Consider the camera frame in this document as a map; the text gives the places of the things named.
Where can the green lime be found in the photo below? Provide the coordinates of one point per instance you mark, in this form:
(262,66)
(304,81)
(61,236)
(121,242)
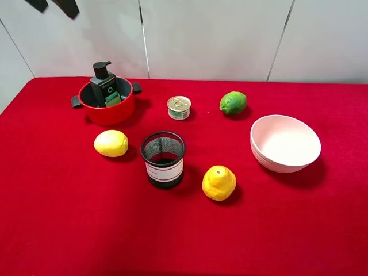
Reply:
(233,103)

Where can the yellow lemon front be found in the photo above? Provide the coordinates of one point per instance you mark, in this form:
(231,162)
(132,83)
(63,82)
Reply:
(218,183)

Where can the yellow lemon left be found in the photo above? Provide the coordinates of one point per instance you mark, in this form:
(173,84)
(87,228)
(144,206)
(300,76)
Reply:
(111,143)

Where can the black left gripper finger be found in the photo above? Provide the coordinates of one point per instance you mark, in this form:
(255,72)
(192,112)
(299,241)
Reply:
(68,7)

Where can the black mesh pen cup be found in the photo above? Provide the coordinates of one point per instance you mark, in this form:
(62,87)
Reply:
(163,153)

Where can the red pot with grey handles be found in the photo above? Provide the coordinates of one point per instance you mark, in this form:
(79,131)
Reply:
(110,115)

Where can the white bowl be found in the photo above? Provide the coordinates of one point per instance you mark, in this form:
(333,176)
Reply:
(283,144)

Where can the small tin can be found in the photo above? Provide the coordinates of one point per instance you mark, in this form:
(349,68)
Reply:
(179,107)

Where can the yellow lemon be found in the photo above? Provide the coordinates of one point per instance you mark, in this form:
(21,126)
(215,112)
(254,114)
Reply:
(218,183)
(111,143)

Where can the dark pump shampoo bottle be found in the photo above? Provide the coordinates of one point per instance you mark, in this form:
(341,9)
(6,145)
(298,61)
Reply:
(104,85)

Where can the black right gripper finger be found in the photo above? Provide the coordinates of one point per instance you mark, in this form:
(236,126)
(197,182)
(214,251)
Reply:
(39,5)

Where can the red tablecloth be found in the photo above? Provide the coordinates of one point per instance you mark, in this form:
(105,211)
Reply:
(67,210)

